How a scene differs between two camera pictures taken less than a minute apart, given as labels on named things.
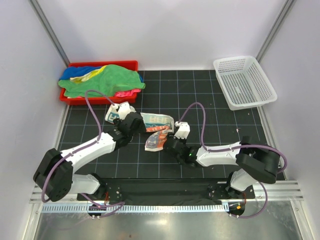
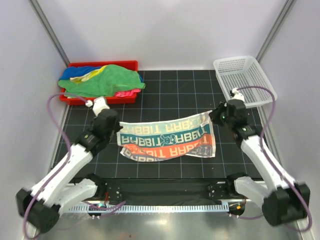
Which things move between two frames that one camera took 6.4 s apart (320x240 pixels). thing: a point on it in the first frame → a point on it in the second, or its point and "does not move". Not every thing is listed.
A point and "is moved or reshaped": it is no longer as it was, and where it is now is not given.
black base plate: (165, 189) does not move
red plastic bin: (132, 64) does not move
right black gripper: (171, 134) → (214, 115)
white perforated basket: (243, 82) does not move
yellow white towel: (85, 77) does not move
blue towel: (75, 71) does not move
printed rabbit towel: (157, 125) is moved or reshaped
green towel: (110, 79) does not move
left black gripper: (141, 129) → (117, 127)
